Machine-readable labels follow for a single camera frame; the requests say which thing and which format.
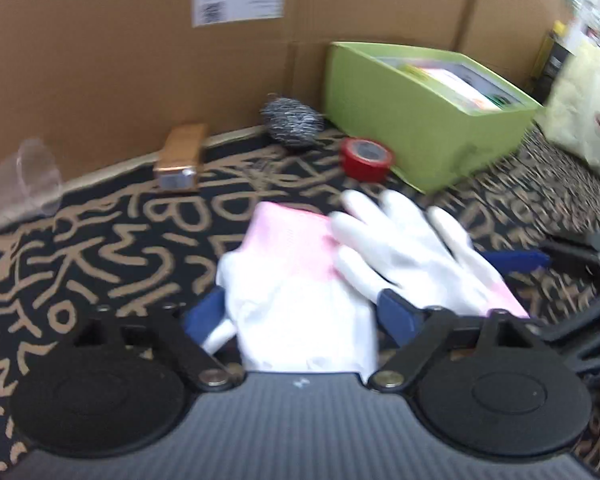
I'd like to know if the black lettered mat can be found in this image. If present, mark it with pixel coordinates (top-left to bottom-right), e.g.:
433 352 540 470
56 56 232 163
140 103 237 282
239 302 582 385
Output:
0 125 600 480

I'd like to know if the clear plastic cup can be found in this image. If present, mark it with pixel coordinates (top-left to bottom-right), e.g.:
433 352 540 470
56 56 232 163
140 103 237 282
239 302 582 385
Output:
0 137 63 232

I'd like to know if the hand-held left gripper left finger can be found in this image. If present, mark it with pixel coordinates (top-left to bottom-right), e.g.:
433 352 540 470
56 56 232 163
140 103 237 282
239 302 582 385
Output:
86 287 244 394

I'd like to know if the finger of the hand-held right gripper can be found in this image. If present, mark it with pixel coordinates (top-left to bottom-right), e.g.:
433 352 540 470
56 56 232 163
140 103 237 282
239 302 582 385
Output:
530 291 600 375
480 239 600 273

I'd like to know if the yellow black bottle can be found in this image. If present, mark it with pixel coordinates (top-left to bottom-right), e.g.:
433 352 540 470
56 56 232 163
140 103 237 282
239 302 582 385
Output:
530 20 574 97

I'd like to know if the pink white glove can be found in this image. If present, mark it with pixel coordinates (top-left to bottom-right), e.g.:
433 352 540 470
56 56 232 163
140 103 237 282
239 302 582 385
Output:
202 202 381 374

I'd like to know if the white shipping label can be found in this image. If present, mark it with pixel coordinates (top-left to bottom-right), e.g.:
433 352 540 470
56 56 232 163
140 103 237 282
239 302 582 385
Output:
192 0 289 29

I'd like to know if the cream plastic bag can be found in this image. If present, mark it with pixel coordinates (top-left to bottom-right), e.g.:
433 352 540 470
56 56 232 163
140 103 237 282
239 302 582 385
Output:
532 40 600 184

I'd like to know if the red tape roll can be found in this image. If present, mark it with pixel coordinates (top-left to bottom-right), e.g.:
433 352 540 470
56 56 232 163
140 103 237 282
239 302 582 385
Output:
341 137 393 184

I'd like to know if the large brown cardboard box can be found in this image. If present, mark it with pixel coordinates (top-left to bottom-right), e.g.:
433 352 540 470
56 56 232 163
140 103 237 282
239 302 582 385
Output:
0 0 576 183

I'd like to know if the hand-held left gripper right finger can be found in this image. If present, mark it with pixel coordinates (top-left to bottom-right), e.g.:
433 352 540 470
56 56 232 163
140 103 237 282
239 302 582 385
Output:
367 288 542 392

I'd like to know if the lime green cardboard box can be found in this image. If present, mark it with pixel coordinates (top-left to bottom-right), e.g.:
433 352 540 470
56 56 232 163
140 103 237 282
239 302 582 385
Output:
325 41 544 194

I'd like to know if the steel wool scrubber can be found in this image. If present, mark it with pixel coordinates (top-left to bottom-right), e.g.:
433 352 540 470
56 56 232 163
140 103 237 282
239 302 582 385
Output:
260 94 327 149

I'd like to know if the brown box with silver end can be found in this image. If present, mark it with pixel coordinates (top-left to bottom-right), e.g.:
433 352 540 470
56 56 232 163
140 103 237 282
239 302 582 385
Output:
153 122 209 194

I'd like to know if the white orange printed box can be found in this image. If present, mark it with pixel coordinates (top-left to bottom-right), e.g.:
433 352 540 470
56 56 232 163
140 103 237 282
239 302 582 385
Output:
398 62 502 114

